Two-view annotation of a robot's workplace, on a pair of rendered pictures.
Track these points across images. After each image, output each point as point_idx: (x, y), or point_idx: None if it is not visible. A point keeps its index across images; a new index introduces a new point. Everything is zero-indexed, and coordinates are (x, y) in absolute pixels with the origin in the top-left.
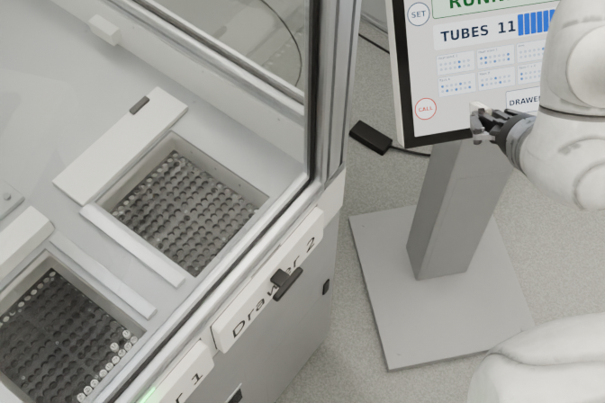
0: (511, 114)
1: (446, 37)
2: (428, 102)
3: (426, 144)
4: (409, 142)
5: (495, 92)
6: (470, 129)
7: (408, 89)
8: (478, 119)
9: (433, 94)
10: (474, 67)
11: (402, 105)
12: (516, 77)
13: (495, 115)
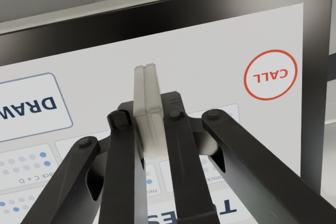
0: (94, 206)
1: (223, 205)
2: (264, 91)
3: None
4: None
5: (99, 123)
6: (227, 114)
7: (307, 113)
8: (238, 195)
9: (250, 107)
10: (160, 166)
11: (324, 79)
12: (57, 155)
13: (143, 170)
